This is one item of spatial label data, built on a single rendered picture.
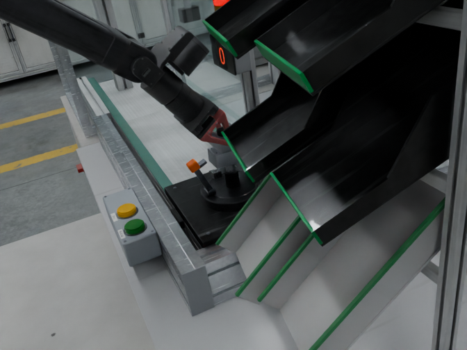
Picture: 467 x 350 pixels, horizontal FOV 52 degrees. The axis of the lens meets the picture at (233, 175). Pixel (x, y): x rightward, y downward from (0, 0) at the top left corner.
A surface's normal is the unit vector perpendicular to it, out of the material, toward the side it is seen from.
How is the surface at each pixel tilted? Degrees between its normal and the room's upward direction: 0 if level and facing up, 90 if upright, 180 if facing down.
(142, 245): 90
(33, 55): 90
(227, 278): 90
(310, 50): 25
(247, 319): 0
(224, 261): 90
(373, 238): 45
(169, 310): 0
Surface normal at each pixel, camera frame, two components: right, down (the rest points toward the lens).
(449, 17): -0.90, 0.32
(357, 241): -0.78, -0.43
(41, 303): -0.14, -0.86
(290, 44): -0.53, -0.68
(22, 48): 0.39, 0.41
